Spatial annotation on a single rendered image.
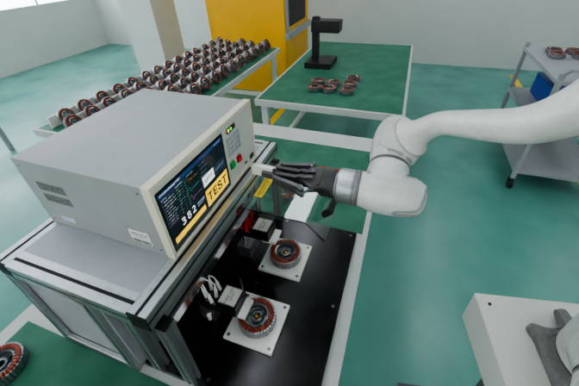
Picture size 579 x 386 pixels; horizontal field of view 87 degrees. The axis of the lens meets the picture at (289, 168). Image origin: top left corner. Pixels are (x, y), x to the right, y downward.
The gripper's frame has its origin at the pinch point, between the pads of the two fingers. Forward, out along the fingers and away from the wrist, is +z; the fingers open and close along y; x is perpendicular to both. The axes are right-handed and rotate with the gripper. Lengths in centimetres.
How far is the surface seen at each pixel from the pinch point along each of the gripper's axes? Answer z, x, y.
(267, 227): 2.4, -26.1, 3.1
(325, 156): 1, -43, 75
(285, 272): -5.6, -40.0, -2.5
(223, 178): 9.5, -1.0, -5.6
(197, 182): 9.5, 5.4, -15.6
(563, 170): -164, -99, 193
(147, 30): 289, -29, 275
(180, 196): 9.5, 6.1, -22.0
